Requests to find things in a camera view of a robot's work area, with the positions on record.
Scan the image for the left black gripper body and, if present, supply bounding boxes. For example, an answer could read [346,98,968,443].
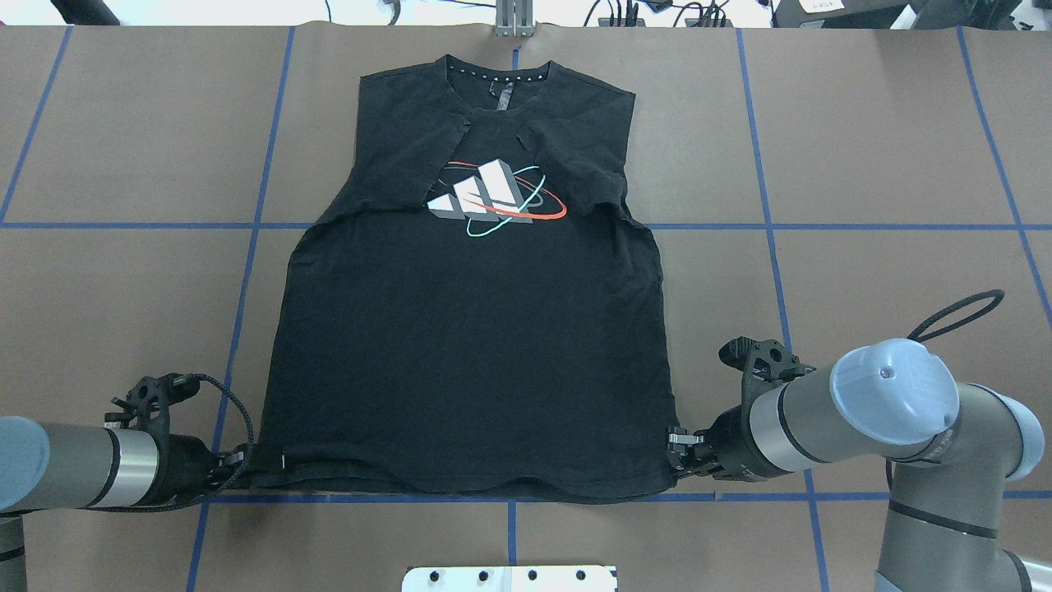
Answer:
[155,435,239,502]

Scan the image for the black printed t-shirt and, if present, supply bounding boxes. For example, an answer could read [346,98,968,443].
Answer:
[247,55,679,503]

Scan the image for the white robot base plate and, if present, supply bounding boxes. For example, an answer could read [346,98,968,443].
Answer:
[400,563,620,591]

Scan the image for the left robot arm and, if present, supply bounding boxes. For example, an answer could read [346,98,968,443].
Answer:
[1,416,252,591]

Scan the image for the aluminium frame post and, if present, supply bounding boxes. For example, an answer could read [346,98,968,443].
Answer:
[493,0,537,39]

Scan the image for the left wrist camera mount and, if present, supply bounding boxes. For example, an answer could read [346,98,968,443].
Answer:
[103,373,201,433]

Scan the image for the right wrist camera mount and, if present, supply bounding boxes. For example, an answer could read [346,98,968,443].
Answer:
[717,336,818,382]

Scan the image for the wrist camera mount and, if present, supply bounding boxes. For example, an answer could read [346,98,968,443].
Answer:
[717,336,818,382]
[103,373,201,433]

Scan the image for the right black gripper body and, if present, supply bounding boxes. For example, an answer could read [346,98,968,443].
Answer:
[699,407,773,481]

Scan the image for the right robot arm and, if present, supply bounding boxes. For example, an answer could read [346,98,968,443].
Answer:
[667,336,1050,591]

